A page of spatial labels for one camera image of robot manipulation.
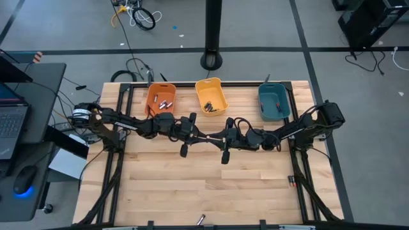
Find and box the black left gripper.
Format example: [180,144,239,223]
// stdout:
[174,112,210,158]

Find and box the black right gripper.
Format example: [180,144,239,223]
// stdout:
[206,117,247,165]

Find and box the yellow plastic bin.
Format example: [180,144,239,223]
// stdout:
[194,77,230,118]

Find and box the orange plastic bin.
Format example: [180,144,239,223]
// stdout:
[144,82,177,118]

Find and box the teal plastic bin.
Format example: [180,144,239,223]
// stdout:
[258,82,291,122]

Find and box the black pole stand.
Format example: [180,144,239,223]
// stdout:
[199,0,224,72]

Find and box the grey flat box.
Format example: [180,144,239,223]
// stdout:
[47,148,89,180]

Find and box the black flat board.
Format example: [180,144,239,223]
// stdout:
[44,125,90,160]

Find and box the black office desk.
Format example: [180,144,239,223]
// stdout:
[0,62,67,223]

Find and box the black computer mouse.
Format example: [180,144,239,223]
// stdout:
[12,165,38,196]

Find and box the black laptop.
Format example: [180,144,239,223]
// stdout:
[0,82,32,161]

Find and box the black computer tower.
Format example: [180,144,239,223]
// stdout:
[332,0,409,50]

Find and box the dark tilted monitor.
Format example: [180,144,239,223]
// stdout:
[0,48,35,84]

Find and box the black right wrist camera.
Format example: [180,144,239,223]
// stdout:
[227,127,241,144]

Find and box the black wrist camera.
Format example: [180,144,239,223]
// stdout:
[227,127,241,144]
[178,116,193,135]

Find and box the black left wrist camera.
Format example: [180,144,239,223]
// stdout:
[178,116,193,135]

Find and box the black aluminium table frame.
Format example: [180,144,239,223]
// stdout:
[73,80,345,230]

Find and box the black floor cable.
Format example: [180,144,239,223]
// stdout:
[344,49,387,77]
[125,57,155,84]

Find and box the black looped cable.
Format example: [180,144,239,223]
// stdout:
[110,69,138,83]

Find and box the black coiled cable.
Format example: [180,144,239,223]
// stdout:
[132,6,157,31]

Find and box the white floor cable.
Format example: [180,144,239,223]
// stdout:
[391,46,409,72]
[126,0,163,28]

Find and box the yellow floor cable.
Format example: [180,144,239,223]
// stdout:
[111,4,128,29]

